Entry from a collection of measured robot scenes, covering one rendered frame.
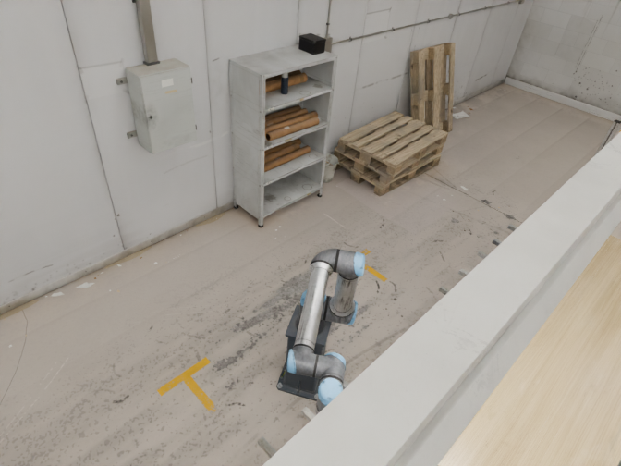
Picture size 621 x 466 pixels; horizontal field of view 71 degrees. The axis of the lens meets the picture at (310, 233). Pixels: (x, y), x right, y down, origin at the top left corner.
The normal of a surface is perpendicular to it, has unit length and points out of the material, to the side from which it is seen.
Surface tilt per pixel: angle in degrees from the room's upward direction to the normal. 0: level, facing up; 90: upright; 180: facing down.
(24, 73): 90
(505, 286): 0
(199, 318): 0
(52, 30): 90
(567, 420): 0
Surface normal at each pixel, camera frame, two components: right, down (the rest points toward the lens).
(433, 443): 0.65, 0.06
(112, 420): 0.08, -0.76
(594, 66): -0.71, 0.40
